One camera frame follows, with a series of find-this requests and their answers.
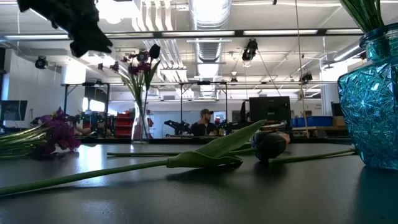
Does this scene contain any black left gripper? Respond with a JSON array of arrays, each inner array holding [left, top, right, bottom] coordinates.
[[17, 0, 113, 58]]

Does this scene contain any purple artificial flower bunch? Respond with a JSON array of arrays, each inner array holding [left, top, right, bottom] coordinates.
[[0, 107, 82, 159], [96, 51, 156, 141]]

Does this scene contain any black artificial tulip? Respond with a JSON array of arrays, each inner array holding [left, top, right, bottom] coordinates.
[[143, 43, 162, 139], [0, 119, 289, 197]]

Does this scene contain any white blossom flower bunch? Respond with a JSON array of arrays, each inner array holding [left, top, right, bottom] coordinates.
[[340, 0, 386, 34]]

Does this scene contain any clear glass vase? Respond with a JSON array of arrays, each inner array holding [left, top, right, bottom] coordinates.
[[131, 99, 150, 144]]

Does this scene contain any blue cut-glass vase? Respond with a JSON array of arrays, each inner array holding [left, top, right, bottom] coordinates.
[[337, 22, 398, 171]]

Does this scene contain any red drawer cabinet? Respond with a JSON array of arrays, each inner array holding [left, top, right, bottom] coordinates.
[[113, 110, 155, 138]]

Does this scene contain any person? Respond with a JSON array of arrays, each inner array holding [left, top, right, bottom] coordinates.
[[189, 108, 218, 137]]

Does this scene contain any black computer monitor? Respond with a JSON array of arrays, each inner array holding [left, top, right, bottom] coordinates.
[[248, 95, 292, 124]]

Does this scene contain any black table mat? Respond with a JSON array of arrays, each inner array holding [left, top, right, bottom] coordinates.
[[0, 141, 398, 224]]

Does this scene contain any blue storage bin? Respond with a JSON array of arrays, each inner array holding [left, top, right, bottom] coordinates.
[[291, 115, 334, 128]]

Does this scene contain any black background rig frame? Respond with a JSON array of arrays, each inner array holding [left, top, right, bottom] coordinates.
[[178, 80, 229, 124], [63, 81, 110, 116]]

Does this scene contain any black ceiling camera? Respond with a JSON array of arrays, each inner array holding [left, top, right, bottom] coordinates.
[[34, 55, 49, 70], [298, 70, 313, 83]]

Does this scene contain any dark wall monitor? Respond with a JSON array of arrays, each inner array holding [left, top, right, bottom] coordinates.
[[0, 100, 29, 122]]

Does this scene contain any silver ceiling duct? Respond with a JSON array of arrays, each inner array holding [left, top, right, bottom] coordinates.
[[188, 0, 233, 97]]

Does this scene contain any black overhead frame bar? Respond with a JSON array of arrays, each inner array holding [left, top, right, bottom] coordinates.
[[0, 28, 364, 40]]

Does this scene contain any black overhead camera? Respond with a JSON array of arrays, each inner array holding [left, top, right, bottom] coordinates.
[[241, 39, 259, 68]]

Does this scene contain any thin hanging cord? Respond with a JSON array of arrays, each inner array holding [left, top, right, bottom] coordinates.
[[294, 0, 309, 139]]

